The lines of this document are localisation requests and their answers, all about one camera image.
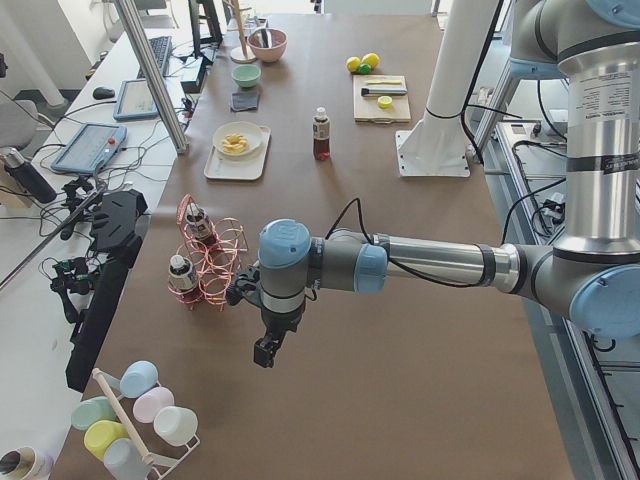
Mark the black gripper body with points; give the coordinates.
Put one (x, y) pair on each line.
(278, 320)

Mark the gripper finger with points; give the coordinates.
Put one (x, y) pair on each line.
(265, 350)

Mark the tea bottle white cap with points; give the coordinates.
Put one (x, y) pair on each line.
(321, 134)

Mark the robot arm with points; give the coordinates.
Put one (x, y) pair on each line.
(589, 275)

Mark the tea bottle rack right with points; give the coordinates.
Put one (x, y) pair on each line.
(183, 280)

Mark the tea bottle in rack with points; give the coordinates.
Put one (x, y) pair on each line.
(199, 225)

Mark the cream serving tray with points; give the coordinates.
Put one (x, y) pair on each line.
(245, 166)

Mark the glazed donut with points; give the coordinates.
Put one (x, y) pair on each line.
(235, 144)

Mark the white round plate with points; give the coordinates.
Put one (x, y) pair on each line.
(250, 130)

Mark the grey folded cloth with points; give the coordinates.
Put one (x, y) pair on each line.
(244, 101)

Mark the blue teach pendant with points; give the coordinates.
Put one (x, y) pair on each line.
(134, 101)
(91, 148)

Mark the mint green bowl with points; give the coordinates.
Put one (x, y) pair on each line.
(247, 75)

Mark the bamboo cutting board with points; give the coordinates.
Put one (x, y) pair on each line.
(366, 109)

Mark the steel muddler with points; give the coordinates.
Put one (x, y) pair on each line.
(383, 90)

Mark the half lemon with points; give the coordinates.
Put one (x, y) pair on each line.
(384, 102)

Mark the wooden cup tree stand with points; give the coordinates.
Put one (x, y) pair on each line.
(241, 54)

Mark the yellow plastic knife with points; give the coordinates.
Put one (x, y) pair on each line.
(384, 81)

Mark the pink bowl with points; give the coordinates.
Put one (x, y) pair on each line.
(272, 54)

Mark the black water bottle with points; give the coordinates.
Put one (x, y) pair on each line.
(21, 170)

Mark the yellow lemon lower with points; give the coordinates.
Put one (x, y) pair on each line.
(353, 63)

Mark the yellow lemon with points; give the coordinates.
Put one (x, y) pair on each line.
(353, 63)
(371, 59)

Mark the green lime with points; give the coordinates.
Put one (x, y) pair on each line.
(364, 69)

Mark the black keyboard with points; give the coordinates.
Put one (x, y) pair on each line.
(161, 48)

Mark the yellow lemon upper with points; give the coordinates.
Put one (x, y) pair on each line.
(371, 59)

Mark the copper wire bottle rack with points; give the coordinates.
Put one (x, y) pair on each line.
(216, 264)

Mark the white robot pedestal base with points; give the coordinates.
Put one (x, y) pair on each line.
(436, 146)

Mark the aluminium frame post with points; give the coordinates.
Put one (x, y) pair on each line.
(133, 27)

